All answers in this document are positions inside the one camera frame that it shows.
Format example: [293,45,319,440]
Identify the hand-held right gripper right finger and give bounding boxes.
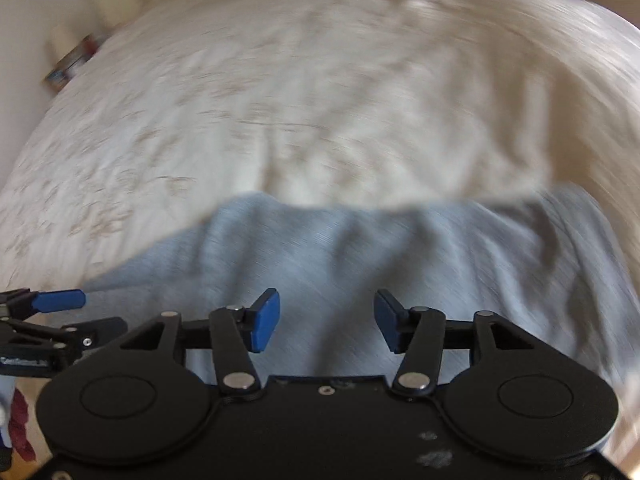
[374,288,538,396]

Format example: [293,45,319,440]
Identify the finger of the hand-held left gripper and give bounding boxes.
[0,288,87,321]
[0,316,129,358]

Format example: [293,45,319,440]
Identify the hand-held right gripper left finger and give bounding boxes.
[120,287,282,396]

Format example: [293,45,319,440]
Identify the maroon cloth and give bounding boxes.
[7,389,39,464]

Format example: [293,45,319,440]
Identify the cream floral bedspread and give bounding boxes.
[0,0,640,293]

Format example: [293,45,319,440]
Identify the colourful box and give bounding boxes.
[44,34,102,95]

